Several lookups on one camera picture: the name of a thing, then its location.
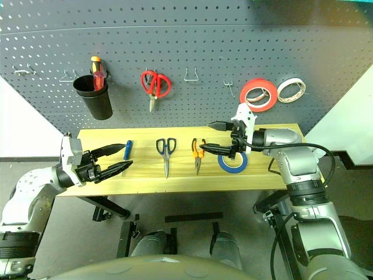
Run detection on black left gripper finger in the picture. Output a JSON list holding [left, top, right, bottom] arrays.
[[95, 160, 134, 184], [89, 143, 126, 160]]

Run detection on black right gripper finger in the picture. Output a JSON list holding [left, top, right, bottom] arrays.
[[207, 121, 234, 132], [199, 143, 234, 156]]

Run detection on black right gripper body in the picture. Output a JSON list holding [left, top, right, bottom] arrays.
[[228, 121, 248, 160]]

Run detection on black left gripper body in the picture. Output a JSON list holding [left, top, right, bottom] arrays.
[[74, 150, 103, 186]]

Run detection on grey metal pegboard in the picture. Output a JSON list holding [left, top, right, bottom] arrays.
[[0, 0, 373, 138]]

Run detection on blue tape roll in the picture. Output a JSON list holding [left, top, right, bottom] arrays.
[[217, 151, 249, 174]]

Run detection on black table leg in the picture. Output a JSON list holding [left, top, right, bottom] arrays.
[[76, 195, 131, 221], [252, 190, 301, 280]]

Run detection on small silver peg hook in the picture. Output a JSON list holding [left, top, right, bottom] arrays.
[[223, 79, 235, 97]]

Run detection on black plastic cup holder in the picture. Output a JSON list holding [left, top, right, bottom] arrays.
[[72, 74, 114, 121]]

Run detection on red tape roll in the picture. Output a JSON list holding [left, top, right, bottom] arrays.
[[239, 78, 279, 113]]

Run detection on black strip on floor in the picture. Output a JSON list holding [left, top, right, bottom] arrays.
[[164, 212, 224, 223]]

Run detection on grey rounded robot leg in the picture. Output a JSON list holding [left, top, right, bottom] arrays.
[[210, 230, 243, 271], [130, 229, 175, 258]]

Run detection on white tape roll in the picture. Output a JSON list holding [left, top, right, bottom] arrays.
[[276, 77, 306, 104]]

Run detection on orange and black screwdriver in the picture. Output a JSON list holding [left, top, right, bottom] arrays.
[[90, 55, 103, 74]]

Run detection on dark grey robot torso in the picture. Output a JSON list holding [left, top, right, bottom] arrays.
[[48, 254, 295, 280]]

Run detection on white double prong peg hook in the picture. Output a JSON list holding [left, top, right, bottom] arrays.
[[12, 64, 38, 77]]

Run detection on orange handled pliers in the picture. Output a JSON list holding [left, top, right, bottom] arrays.
[[191, 138, 207, 176]]

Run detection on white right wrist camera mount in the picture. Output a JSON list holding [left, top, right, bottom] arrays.
[[230, 103, 259, 155]]

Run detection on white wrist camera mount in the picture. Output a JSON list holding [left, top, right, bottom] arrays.
[[60, 135, 86, 187], [230, 103, 259, 155]]

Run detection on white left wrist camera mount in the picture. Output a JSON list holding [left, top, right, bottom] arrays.
[[60, 135, 86, 187]]

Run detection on black handled scissors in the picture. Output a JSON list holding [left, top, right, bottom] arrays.
[[155, 137, 177, 180]]

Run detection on silver wire loop hook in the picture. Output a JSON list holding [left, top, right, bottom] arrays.
[[58, 69, 78, 83], [184, 66, 201, 83]]

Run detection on black metal frame bracket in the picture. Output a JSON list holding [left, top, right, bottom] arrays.
[[116, 213, 141, 259]]

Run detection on red handled screwdriver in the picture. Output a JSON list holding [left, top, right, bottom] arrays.
[[93, 70, 105, 92]]

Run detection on red handled scissors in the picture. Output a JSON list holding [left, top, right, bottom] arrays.
[[140, 69, 173, 113]]

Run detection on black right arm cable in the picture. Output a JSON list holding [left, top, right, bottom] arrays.
[[244, 139, 337, 189]]

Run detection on black hanging cable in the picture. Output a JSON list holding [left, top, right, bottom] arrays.
[[269, 213, 301, 280]]

